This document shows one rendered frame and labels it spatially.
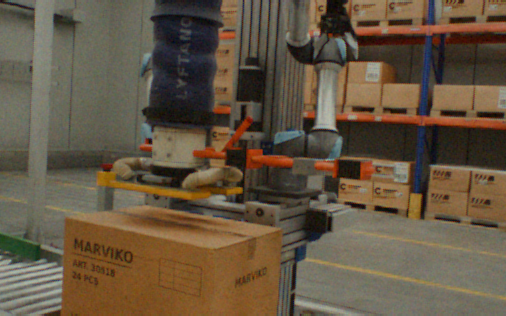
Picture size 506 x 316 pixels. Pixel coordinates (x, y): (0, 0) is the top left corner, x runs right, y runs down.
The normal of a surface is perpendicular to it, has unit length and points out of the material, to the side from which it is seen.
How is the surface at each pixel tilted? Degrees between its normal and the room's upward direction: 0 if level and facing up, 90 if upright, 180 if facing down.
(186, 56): 70
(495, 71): 90
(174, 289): 90
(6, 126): 90
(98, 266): 90
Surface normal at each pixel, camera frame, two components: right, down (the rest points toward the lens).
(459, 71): -0.51, 0.02
